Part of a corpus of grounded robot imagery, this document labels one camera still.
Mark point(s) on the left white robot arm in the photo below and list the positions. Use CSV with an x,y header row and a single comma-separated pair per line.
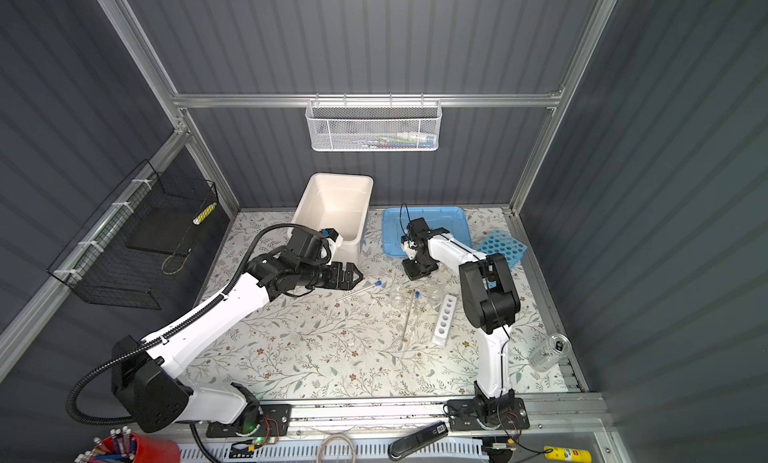
x,y
147,374

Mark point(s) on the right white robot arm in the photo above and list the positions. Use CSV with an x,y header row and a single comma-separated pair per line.
x,y
490,303

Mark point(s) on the red pen cup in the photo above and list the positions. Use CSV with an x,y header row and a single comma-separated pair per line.
x,y
123,445

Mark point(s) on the blue capped test tube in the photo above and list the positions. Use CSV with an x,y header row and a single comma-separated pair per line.
x,y
375,287

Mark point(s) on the long glass stirring rod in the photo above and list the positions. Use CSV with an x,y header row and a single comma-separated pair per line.
x,y
404,333

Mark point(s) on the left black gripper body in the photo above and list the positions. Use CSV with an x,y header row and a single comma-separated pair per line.
x,y
329,276

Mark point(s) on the yellow bottle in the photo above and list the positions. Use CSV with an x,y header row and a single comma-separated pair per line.
x,y
565,454

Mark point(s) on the black wire wall basket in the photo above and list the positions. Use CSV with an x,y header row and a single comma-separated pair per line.
x,y
136,254

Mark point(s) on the white wire wall basket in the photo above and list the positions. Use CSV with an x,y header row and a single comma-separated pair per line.
x,y
374,128

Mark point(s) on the blue plastic bin lid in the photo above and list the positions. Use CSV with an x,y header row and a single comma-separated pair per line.
x,y
395,220

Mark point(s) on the blue capped glass tube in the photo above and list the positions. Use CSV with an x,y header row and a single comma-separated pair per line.
x,y
414,301

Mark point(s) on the white plastic storage bin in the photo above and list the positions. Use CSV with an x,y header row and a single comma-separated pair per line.
x,y
341,202

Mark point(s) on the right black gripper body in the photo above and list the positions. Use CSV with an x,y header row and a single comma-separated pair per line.
x,y
417,269

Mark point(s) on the blue test tube rack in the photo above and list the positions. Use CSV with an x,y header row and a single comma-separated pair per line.
x,y
499,241

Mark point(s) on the black handheld device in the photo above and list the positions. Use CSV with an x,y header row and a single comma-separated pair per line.
x,y
411,443

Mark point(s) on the white small tube rack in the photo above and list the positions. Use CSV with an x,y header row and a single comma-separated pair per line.
x,y
444,320

